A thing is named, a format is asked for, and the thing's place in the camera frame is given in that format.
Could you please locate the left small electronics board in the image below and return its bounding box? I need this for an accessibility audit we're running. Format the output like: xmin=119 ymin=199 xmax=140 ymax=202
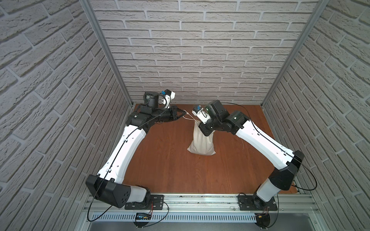
xmin=135 ymin=213 xmax=152 ymax=221

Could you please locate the right aluminium corner post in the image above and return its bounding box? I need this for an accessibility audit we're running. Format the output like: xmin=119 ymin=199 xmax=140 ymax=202
xmin=261 ymin=0 xmax=330 ymax=108

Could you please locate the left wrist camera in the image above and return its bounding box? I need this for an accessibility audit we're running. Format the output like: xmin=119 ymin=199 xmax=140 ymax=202
xmin=160 ymin=89 xmax=175 ymax=109

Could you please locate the cream cloth drawstring bag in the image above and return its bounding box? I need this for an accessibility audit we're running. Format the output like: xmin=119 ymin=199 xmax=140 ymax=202
xmin=184 ymin=111 xmax=216 ymax=156

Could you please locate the aluminium front rail frame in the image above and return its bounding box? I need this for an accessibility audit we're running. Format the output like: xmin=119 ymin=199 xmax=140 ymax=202
xmin=71 ymin=193 xmax=329 ymax=231

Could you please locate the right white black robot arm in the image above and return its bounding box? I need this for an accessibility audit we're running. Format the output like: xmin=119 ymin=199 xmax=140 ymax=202
xmin=192 ymin=100 xmax=304 ymax=205

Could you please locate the left aluminium corner post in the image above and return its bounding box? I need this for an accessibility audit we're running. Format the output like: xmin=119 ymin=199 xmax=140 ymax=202
xmin=80 ymin=0 xmax=134 ymax=108

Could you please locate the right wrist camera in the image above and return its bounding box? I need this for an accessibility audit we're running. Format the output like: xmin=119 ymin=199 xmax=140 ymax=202
xmin=192 ymin=105 xmax=210 ymax=124

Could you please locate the aluminium corner post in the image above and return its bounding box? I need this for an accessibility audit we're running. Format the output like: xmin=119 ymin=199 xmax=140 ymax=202
xmin=80 ymin=0 xmax=134 ymax=108
xmin=261 ymin=0 xmax=330 ymax=108

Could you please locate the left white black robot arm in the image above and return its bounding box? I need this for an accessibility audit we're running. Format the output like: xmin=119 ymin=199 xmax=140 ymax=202
xmin=86 ymin=90 xmax=186 ymax=208

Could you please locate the right small electronics board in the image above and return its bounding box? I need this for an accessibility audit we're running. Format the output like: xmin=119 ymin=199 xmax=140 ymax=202
xmin=255 ymin=213 xmax=271 ymax=229

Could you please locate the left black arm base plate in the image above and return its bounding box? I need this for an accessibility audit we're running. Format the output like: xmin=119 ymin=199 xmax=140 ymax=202
xmin=124 ymin=194 xmax=165 ymax=210

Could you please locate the small electronics board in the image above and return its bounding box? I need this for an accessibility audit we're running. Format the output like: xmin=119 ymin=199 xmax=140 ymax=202
xmin=255 ymin=213 xmax=271 ymax=229
xmin=135 ymin=213 xmax=152 ymax=221

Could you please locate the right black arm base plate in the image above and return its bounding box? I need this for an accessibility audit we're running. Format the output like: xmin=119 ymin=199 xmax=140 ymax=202
xmin=237 ymin=194 xmax=278 ymax=211

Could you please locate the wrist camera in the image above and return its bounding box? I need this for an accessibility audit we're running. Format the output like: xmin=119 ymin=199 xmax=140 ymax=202
xmin=192 ymin=105 xmax=210 ymax=124
xmin=160 ymin=89 xmax=175 ymax=109

